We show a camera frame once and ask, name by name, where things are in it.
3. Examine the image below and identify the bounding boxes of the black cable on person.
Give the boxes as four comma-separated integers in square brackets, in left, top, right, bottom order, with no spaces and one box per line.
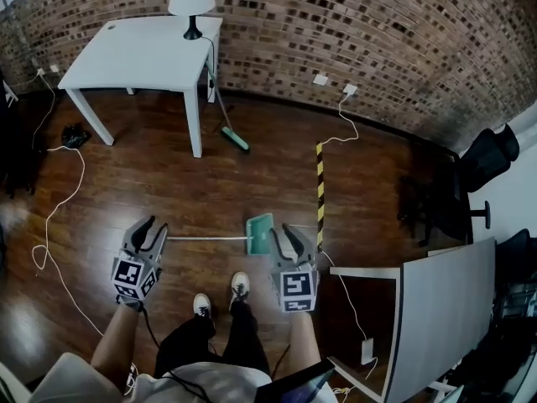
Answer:
[140,306,213,403]

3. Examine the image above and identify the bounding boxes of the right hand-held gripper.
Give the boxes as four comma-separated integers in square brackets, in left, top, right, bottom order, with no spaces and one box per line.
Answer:
[270,223,320,313]

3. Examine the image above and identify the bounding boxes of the yellow black striped floor strip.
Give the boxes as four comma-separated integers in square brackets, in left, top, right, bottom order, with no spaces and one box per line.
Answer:
[315,141,326,254]

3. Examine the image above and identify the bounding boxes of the black wristband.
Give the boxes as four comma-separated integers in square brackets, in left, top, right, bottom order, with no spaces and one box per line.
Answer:
[116,295,143,312]

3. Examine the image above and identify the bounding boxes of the person's right forearm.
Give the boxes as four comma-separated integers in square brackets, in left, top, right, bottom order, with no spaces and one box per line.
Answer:
[289,311,324,369]

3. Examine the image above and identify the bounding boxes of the white cable under striped strip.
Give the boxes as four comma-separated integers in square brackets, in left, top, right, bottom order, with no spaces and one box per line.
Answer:
[317,93,370,343]

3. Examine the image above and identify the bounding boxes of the teal long-handled dustpan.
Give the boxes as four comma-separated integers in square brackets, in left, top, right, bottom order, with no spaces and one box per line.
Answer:
[166,212,274,256]

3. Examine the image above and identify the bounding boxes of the person's left forearm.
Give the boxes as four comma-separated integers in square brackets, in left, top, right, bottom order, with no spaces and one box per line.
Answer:
[91,306,142,379]

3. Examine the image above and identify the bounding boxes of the person's left white shoe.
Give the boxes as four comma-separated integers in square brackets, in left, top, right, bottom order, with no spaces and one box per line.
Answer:
[192,292,212,321]

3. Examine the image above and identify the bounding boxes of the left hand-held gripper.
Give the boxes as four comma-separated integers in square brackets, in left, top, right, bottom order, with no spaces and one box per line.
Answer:
[111,215,169,302]

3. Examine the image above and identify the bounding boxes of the person's white shirt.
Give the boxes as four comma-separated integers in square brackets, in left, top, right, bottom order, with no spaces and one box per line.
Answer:
[29,353,336,403]

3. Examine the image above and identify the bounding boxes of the person's white shoe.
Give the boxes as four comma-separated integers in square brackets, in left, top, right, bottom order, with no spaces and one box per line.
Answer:
[229,271,251,310]
[192,292,212,321]

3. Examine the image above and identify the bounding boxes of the white square table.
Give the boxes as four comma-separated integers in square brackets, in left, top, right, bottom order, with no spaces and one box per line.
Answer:
[57,14,223,159]

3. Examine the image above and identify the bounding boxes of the person's black trousers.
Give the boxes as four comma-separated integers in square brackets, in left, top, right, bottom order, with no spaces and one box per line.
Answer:
[154,300,269,377]

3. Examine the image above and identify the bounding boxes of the black plastic bag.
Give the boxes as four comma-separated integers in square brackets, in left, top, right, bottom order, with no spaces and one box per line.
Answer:
[61,123,92,149]

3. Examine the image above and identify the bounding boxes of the long white floor cable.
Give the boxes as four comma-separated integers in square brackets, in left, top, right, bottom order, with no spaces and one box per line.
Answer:
[31,71,106,338]

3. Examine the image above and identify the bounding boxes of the black chest-mounted device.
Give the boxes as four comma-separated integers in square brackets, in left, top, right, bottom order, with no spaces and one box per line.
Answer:
[255,357,336,403]

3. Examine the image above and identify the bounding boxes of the grey desk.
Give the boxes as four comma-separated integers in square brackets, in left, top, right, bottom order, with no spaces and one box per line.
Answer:
[329,237,498,403]

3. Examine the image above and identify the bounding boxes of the person's right white shoe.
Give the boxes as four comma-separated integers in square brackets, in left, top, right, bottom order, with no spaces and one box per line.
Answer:
[229,271,251,310]

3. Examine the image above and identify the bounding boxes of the black lamp cable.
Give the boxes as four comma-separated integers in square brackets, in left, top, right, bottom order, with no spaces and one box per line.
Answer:
[200,34,217,92]

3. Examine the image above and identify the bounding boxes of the teal broom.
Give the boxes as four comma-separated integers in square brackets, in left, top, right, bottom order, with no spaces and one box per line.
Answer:
[205,52,252,154]

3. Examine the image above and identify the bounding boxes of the black office chair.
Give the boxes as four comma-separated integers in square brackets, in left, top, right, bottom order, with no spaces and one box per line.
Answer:
[398,123,521,247]
[0,98,43,201]

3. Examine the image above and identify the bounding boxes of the white cable with yellow tie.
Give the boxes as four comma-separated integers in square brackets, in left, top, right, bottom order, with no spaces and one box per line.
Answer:
[333,355,379,394]

